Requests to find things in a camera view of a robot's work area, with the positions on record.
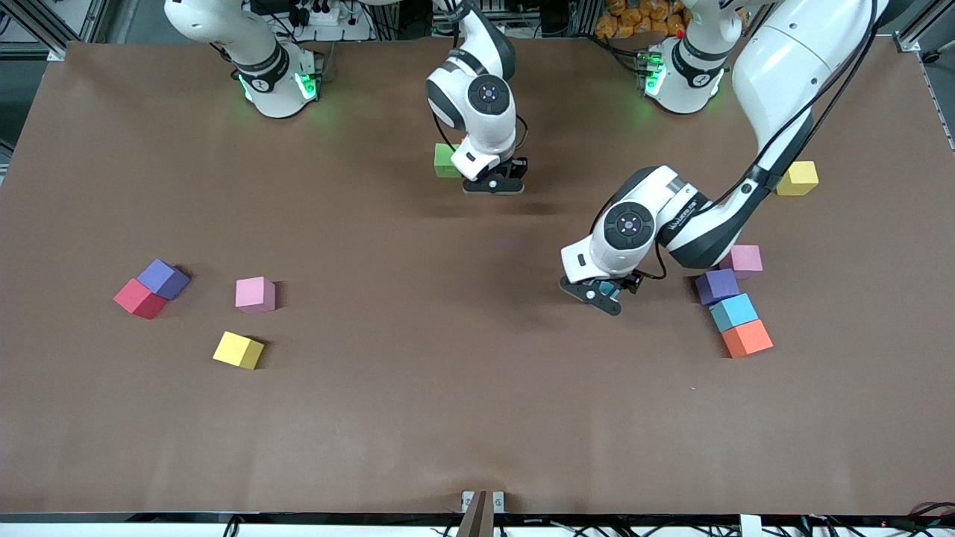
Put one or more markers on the green foam cube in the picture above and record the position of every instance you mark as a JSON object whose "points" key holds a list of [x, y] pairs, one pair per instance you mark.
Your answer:
{"points": [[445, 160]]}

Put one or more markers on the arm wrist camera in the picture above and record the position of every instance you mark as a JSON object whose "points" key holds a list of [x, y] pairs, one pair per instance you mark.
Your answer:
{"points": [[593, 294], [494, 185]]}

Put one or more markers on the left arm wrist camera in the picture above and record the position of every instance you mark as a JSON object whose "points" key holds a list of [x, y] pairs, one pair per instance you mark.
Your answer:
{"points": [[593, 294]]}

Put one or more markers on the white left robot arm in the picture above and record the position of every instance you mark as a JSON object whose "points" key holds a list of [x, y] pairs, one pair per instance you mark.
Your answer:
{"points": [[806, 60]]}

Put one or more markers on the metal table edge bracket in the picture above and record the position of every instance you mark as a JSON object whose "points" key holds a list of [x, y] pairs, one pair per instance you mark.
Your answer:
{"points": [[483, 511]]}

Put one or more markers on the orange foam cube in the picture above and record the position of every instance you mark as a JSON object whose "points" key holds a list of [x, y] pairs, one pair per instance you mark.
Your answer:
{"points": [[746, 339]]}

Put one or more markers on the pink foam cube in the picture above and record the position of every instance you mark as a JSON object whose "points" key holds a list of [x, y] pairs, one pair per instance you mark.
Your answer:
{"points": [[255, 294], [746, 261]]}

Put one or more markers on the orange snack bags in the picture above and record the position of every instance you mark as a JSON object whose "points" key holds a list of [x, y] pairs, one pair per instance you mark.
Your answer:
{"points": [[630, 19]]}

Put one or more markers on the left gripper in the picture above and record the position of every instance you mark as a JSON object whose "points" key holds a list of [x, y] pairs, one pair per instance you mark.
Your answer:
{"points": [[630, 281]]}

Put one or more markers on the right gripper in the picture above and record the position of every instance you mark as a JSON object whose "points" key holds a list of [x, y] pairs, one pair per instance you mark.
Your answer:
{"points": [[518, 165]]}

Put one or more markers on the white table edge block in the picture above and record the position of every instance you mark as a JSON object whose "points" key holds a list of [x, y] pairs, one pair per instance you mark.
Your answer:
{"points": [[750, 526]]}

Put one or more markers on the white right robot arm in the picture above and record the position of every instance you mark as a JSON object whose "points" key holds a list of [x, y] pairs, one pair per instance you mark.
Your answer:
{"points": [[224, 30]]}

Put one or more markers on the light blue foam cube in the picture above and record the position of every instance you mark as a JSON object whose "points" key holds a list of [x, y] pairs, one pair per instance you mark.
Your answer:
{"points": [[733, 312], [610, 288]]}

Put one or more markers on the white power strip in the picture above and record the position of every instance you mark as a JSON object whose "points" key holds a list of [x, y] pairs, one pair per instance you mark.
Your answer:
{"points": [[339, 30]]}

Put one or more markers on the purple foam cube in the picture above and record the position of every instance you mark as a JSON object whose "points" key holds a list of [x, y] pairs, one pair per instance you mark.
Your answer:
{"points": [[717, 288], [163, 278]]}

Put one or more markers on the brown table cover sheet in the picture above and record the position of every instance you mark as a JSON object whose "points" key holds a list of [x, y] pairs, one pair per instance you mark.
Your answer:
{"points": [[448, 410]]}

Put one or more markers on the yellow foam cube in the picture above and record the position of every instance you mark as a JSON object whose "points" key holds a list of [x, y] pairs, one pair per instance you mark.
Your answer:
{"points": [[239, 350], [800, 179]]}

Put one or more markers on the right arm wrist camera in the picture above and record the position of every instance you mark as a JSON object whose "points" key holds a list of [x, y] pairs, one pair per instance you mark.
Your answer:
{"points": [[494, 185]]}

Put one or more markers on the red foam cube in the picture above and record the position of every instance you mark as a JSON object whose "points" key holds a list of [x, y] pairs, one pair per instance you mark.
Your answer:
{"points": [[138, 300]]}

